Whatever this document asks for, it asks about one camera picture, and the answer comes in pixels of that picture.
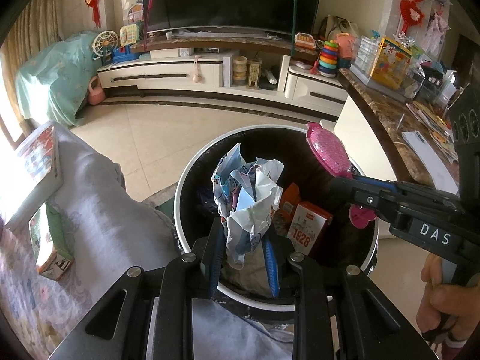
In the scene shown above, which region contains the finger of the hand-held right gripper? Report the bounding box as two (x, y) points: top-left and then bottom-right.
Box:
(350, 174), (413, 196)
(330, 176), (404, 220)

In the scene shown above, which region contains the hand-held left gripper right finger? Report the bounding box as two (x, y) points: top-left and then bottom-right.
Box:
(262, 232), (417, 360)

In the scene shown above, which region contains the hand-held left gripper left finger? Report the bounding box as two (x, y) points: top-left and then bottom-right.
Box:
(49, 217), (227, 360)

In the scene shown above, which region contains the red snack packet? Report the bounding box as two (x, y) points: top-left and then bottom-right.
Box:
(286, 201), (334, 256)

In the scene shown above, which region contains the blue printed wrapper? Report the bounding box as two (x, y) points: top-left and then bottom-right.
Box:
(211, 142), (284, 269)

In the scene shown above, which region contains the orange snack packet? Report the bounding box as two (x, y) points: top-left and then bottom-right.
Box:
(274, 183), (301, 233)

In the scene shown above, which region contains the pink hairbrush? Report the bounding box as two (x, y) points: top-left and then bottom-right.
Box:
(305, 122), (376, 230)

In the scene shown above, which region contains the white bin with black liner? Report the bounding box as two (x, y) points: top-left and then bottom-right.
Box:
(170, 124), (380, 325)

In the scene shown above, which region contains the person's right forearm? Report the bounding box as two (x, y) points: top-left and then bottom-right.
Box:
(422, 330), (475, 360)

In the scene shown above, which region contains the person's right hand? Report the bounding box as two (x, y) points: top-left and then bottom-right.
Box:
(415, 255), (480, 346)

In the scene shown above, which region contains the white paper sheet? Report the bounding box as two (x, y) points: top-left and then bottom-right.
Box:
(401, 130), (460, 196)

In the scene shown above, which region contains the marble counter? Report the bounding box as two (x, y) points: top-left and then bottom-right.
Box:
(338, 67), (464, 196)

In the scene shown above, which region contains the pile of thin booklets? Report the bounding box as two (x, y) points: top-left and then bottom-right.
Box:
(407, 100), (459, 164)

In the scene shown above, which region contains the clear plastic organizer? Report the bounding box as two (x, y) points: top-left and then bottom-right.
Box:
(405, 62), (458, 107)

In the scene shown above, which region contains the yellow printed box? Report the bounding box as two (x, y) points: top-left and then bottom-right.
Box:
(370, 37), (412, 91)

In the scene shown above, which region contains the floral tablecloth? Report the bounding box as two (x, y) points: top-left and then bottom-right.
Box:
(0, 122), (297, 360)

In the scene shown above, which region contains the clear drawer organizer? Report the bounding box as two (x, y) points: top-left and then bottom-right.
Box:
(353, 34), (381, 73)

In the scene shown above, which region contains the rainbow stacking rings toy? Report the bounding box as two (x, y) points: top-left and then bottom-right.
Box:
(311, 40), (339, 78)

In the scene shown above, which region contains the pink plastic toy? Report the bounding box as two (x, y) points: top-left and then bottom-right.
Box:
(335, 32), (356, 61)

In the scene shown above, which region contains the green white carton box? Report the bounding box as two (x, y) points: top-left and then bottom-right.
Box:
(28, 202), (76, 282)

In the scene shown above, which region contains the small wooden toy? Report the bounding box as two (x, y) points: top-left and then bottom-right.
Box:
(247, 59), (263, 90)

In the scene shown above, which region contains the beige bag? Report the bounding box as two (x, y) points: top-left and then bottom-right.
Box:
(320, 15), (361, 40)

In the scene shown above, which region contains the toy cash register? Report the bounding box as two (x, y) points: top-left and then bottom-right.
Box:
(294, 32), (317, 50)

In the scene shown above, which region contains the round wooden container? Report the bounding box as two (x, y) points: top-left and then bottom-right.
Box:
(232, 56), (249, 82)

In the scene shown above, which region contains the white television cabinet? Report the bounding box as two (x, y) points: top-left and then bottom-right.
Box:
(97, 26), (349, 115)

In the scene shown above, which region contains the colourful picture book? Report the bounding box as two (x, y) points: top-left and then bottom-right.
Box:
(0, 125), (64, 233)

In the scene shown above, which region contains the pink watering can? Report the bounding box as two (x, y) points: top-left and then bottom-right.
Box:
(87, 75), (106, 106)

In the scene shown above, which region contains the blue plastic toy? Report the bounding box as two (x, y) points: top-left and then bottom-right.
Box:
(112, 45), (140, 64)

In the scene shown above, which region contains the yellow toy phone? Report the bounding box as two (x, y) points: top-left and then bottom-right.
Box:
(120, 23), (140, 47)

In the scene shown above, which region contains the black flat television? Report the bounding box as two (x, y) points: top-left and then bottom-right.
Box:
(142, 0), (325, 40)

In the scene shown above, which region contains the teal covered armchair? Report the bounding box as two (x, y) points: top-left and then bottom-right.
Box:
(16, 30), (100, 126)

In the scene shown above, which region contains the toy ferris wheel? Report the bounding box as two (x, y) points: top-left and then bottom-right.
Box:
(92, 30), (120, 62)

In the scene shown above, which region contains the pink house cutout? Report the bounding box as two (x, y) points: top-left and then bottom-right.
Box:
(127, 1), (146, 24)

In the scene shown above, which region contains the beige patterned curtain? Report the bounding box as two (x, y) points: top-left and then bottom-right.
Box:
(0, 0), (62, 139)

